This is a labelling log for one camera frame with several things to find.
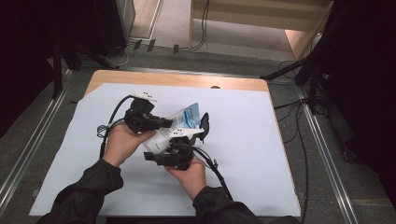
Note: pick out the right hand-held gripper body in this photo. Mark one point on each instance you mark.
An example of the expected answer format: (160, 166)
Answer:
(183, 152)

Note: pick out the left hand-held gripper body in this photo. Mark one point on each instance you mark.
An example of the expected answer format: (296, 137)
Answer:
(140, 119)

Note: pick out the blue and white pouch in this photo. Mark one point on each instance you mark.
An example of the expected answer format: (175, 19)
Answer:
(186, 116)

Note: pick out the person's right hand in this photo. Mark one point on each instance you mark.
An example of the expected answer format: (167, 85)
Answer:
(193, 179)

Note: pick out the person's left hand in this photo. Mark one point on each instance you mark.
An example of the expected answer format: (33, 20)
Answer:
(121, 144)

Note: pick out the dark round table grommet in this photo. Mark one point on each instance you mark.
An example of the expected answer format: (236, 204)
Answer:
(214, 87)

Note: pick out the white table cloth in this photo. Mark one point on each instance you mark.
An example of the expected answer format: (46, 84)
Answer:
(249, 155)

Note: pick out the small black floor block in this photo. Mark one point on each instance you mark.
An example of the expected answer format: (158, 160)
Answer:
(151, 45)
(176, 48)
(137, 44)

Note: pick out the black tripod stand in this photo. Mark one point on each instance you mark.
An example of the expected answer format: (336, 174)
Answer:
(57, 71)

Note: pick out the black curtain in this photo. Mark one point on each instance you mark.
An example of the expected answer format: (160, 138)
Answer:
(370, 93)
(28, 46)

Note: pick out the light wooden shelf unit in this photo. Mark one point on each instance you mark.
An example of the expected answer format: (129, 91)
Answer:
(261, 18)

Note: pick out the black angled stand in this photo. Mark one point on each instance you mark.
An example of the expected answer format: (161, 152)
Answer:
(311, 59)

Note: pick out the metal floor rail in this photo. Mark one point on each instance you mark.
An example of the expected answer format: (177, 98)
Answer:
(31, 146)
(330, 161)

